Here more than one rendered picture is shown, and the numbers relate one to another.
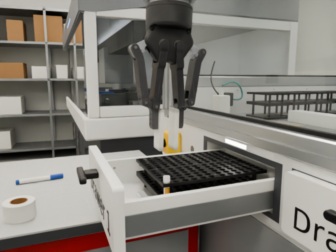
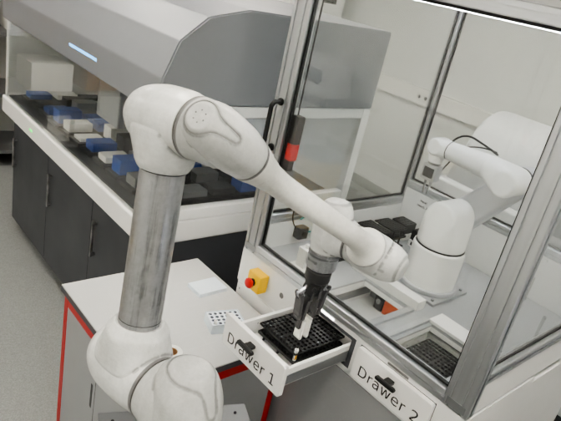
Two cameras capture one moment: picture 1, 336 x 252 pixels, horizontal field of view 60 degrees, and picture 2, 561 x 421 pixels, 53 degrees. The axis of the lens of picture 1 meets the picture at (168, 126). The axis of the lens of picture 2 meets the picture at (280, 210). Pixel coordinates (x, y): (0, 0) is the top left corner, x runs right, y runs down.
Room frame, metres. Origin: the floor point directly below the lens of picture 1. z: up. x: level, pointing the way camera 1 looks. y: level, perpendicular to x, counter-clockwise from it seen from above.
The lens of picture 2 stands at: (-0.77, 0.70, 1.94)
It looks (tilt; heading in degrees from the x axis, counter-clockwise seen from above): 22 degrees down; 337
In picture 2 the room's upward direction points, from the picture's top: 13 degrees clockwise
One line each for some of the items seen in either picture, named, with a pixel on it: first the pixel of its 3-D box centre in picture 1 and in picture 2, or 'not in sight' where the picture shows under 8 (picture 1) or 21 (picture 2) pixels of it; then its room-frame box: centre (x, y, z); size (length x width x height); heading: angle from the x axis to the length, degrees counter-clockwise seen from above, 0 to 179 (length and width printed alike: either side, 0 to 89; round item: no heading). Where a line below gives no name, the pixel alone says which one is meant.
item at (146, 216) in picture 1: (200, 179); (302, 337); (0.61, -0.07, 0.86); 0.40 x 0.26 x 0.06; 111
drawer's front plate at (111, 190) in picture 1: (103, 188); (253, 352); (0.53, 0.12, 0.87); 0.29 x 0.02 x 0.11; 21
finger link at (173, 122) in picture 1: (173, 128); (305, 325); (0.50, -0.01, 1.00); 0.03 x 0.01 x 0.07; 21
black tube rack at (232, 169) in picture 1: (196, 178); (300, 337); (0.60, -0.06, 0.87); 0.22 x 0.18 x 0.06; 111
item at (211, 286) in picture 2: not in sight; (207, 286); (1.06, 0.14, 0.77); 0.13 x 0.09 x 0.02; 112
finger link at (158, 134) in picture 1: (158, 129); (299, 327); (0.49, 0.02, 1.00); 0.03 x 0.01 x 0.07; 21
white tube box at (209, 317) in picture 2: not in sight; (224, 321); (0.82, 0.13, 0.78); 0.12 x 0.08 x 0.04; 96
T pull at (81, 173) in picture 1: (87, 174); (248, 346); (0.52, 0.15, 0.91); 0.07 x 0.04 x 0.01; 21
